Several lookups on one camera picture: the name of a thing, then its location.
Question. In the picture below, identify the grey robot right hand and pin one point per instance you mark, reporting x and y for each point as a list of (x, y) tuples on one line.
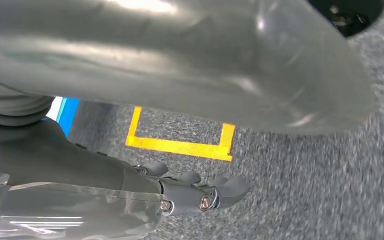
[(62, 185)]

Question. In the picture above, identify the yellow floor tape square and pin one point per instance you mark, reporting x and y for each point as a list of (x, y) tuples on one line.
[(178, 147)]

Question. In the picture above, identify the grey robot right thigh shell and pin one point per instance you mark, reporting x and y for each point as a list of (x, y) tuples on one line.
[(178, 66)]

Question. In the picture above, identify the black robot right lower leg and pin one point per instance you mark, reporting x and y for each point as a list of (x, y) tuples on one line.
[(347, 16)]

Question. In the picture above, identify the blue metal frame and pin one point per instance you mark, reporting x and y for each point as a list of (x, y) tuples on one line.
[(69, 116)]

